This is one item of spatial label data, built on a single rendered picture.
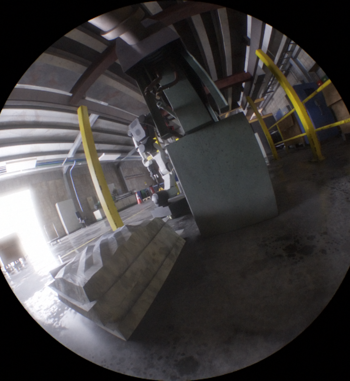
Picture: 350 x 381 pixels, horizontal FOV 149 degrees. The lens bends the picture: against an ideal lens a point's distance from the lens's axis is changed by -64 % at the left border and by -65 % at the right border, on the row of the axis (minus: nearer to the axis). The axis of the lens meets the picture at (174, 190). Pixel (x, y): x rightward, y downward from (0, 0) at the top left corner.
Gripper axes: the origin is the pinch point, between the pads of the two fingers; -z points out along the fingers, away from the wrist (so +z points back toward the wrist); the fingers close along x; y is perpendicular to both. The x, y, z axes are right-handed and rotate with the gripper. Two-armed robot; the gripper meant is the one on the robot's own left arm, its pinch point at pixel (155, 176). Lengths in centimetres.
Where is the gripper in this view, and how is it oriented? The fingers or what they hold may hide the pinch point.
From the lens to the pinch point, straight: 201.5
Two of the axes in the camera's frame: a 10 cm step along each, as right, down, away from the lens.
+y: -7.7, 2.8, 5.7
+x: 4.2, -4.4, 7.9
